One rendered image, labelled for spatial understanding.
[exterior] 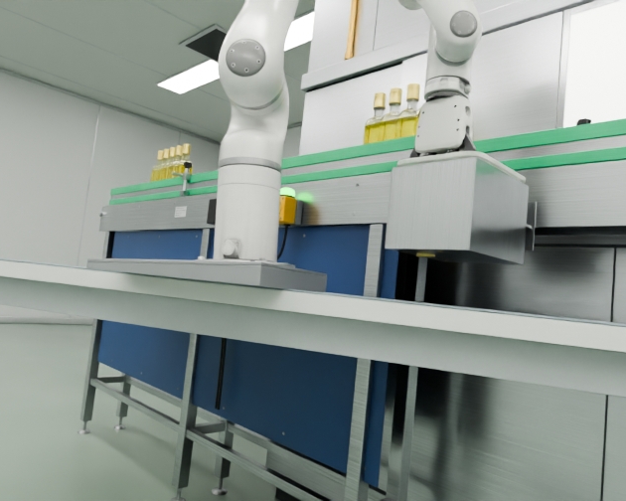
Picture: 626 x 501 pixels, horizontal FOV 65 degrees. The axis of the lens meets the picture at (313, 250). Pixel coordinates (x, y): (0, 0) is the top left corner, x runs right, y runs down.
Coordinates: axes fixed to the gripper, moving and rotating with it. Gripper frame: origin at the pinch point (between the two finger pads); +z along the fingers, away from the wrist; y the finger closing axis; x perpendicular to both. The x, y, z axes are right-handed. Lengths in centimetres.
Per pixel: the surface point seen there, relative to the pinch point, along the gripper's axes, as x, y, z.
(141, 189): -16, 154, -12
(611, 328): 7.8, -31.6, 24.1
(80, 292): 42, 53, 29
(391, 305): 19.8, -5.7, 24.3
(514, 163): -22.5, -4.7, -8.5
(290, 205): -7.3, 48.6, 1.4
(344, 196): -11.8, 33.8, -1.2
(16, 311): -98, 604, 86
